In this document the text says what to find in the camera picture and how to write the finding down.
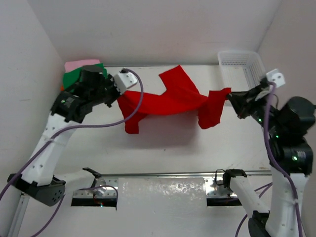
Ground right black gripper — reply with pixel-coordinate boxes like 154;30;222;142
227;83;285;136

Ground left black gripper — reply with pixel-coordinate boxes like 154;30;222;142
88;74;125;108

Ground green t shirt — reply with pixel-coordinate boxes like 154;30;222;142
62;63;108;90

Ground pink t shirt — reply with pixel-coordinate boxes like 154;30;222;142
64;59;100;73

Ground red t shirt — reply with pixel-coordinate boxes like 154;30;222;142
125;66;231;134

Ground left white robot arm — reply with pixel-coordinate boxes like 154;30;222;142
7;64;138;206

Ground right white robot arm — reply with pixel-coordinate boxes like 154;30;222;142
223;78;316;237

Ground white plastic laundry basket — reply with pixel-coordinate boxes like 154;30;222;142
217;50;266;91

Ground white front cover board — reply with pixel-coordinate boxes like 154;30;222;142
14;175;307;237

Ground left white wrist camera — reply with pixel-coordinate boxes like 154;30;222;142
113;70;138;94

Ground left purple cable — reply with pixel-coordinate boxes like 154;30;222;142
0;68;145;237

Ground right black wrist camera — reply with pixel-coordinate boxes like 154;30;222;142
266;69;285;88

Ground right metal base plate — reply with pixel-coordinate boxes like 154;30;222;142
204;176;237;198

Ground metal base plate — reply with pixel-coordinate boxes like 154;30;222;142
204;176;237;198
73;177;119;199

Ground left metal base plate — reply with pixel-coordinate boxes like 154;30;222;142
73;177;119;199

